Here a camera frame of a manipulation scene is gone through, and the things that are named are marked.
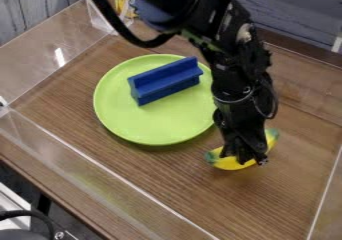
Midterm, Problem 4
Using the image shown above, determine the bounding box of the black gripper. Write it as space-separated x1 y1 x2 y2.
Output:
213 90 274 165

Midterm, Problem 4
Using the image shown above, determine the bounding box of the yellow toy banana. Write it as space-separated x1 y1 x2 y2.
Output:
205 128 280 171

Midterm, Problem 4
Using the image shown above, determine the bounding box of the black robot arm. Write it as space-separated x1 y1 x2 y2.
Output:
93 0 280 165

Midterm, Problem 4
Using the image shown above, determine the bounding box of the blue plastic block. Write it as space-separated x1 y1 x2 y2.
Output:
127 57 204 106

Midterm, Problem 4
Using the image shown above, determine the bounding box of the yellow labelled tin can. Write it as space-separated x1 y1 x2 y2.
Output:
114 0 137 19

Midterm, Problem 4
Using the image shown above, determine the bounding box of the clear acrylic tray wall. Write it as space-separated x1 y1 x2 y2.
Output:
0 3 342 240

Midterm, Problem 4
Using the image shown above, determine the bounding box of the clear acrylic corner bracket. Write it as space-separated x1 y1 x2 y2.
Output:
86 0 118 35

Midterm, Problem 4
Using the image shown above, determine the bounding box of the black cable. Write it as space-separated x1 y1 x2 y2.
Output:
0 209 57 240

